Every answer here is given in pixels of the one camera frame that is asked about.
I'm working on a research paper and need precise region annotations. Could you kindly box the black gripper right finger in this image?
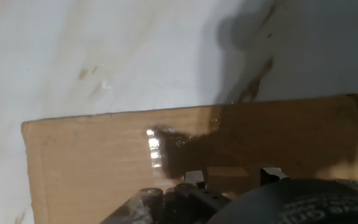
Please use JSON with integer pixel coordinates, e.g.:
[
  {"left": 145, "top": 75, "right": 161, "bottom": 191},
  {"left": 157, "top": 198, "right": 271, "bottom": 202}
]
[{"left": 261, "top": 167, "right": 288, "bottom": 186}]

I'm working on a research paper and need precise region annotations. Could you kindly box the white marble pattern mat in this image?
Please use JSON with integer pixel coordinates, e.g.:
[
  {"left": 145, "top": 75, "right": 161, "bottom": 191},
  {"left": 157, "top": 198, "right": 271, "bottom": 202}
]
[{"left": 0, "top": 0, "right": 358, "bottom": 224}]

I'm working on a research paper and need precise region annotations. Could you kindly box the brown cardboard sheet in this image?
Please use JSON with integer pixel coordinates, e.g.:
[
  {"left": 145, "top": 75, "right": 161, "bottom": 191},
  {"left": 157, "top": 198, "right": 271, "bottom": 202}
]
[{"left": 20, "top": 93, "right": 358, "bottom": 224}]

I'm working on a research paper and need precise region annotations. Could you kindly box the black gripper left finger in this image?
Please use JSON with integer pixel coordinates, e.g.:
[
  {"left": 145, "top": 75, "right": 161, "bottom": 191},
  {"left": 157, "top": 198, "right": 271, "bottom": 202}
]
[{"left": 129, "top": 170, "right": 229, "bottom": 224}]

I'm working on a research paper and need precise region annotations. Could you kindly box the small wooden cube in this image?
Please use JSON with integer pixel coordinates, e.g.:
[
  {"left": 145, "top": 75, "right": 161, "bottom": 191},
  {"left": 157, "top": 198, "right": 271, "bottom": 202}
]
[{"left": 205, "top": 166, "right": 262, "bottom": 200}]

